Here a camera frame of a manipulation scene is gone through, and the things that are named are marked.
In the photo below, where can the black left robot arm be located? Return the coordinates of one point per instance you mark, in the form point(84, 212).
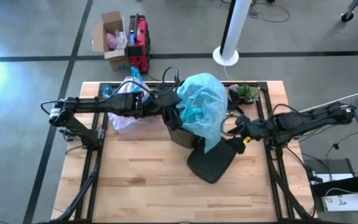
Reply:
point(104, 104)

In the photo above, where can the black trash bin lid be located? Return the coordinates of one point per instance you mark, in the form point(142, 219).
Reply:
point(211, 165)

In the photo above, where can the black aluminium table frame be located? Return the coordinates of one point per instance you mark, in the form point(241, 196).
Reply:
point(92, 168)

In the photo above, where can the clear plastic bundle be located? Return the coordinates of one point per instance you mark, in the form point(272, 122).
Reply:
point(121, 39)

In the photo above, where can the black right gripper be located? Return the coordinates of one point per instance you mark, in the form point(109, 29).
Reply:
point(259, 129)

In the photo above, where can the grey chair leg caster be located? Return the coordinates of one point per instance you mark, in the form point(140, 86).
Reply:
point(346, 16)

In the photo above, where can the black work glove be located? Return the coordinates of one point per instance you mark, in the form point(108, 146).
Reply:
point(237, 108)

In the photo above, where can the black diagonal bar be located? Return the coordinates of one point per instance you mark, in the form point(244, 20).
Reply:
point(346, 186)

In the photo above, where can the white paper with scribble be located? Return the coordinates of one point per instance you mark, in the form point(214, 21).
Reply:
point(346, 203)

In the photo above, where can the pink plastic bundle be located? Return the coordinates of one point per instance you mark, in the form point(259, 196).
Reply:
point(111, 40)

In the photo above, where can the red black toolbox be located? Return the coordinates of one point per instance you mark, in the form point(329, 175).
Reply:
point(141, 34)

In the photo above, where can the small potted succulent plant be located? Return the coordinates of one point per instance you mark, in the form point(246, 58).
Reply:
point(247, 93)

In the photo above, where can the black plastic trash bin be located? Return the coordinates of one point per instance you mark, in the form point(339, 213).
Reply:
point(182, 137)

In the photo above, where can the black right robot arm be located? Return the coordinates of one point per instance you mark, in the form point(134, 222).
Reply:
point(306, 121)

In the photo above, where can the translucent pink trash bag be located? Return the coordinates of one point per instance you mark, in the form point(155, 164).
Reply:
point(126, 124)

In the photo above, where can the open cardboard box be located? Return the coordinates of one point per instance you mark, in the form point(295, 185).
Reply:
point(99, 31)

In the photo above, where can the plain white paper sheet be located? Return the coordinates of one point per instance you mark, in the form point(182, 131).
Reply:
point(337, 178)

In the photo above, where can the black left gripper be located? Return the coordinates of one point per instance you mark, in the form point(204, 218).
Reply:
point(154, 102)

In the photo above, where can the light blue trash bag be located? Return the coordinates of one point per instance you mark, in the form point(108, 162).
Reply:
point(202, 105)

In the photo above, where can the white pole with base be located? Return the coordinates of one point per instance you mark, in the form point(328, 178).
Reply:
point(236, 28)

